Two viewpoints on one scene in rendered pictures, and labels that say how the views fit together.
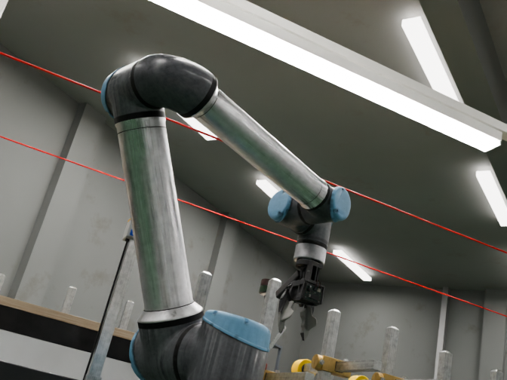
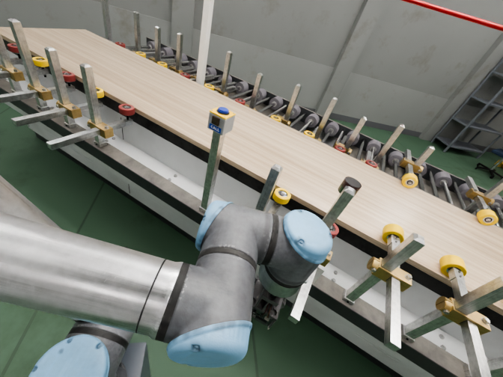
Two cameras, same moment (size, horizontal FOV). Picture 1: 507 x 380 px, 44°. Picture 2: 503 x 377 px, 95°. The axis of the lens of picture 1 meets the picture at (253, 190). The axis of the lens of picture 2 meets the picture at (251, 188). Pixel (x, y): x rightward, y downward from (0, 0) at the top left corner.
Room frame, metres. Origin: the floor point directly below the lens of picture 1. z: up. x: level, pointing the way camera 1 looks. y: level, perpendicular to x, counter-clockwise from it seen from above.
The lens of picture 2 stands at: (1.42, -0.27, 1.57)
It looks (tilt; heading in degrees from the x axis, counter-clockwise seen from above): 39 degrees down; 35
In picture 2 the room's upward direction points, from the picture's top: 19 degrees clockwise
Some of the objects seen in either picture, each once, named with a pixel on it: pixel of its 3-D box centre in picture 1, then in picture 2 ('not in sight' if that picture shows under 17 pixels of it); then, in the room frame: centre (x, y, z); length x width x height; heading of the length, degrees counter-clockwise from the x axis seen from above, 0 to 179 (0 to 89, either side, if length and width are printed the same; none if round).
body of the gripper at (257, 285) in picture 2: (305, 283); (269, 293); (1.71, -0.20, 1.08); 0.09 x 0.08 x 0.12; 24
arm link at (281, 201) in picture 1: (293, 211); (236, 235); (1.63, -0.12, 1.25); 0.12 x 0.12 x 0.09; 42
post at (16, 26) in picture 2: not in sight; (31, 70); (1.55, 1.51, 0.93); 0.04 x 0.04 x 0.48; 19
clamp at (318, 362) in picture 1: (331, 366); (388, 272); (2.21, -0.40, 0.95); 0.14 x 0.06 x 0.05; 109
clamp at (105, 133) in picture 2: not in sight; (100, 128); (1.72, 1.02, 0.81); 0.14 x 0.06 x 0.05; 109
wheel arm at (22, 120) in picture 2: not in sight; (63, 111); (1.61, 1.22, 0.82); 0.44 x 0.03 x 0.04; 19
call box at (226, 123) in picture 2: (136, 232); (221, 121); (1.95, 0.34, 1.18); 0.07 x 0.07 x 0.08; 19
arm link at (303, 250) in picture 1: (310, 256); (283, 272); (1.71, -0.20, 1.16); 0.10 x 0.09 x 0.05; 114
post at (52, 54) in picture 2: not in sight; (63, 96); (1.63, 1.27, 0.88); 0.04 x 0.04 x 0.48; 19
